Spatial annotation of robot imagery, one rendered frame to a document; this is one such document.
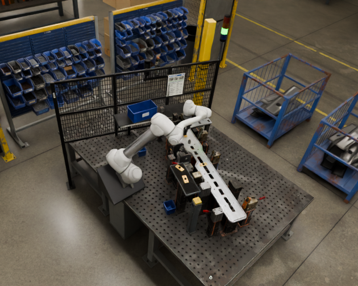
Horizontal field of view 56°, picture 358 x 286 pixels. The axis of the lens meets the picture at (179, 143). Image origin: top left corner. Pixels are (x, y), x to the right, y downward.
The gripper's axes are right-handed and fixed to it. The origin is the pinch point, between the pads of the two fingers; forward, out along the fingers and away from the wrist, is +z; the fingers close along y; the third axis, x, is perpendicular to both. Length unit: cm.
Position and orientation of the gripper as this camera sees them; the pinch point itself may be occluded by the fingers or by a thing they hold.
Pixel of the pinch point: (184, 131)
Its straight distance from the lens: 366.6
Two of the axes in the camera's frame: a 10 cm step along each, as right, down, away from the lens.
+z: -1.0, 7.3, 6.8
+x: -4.0, -6.5, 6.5
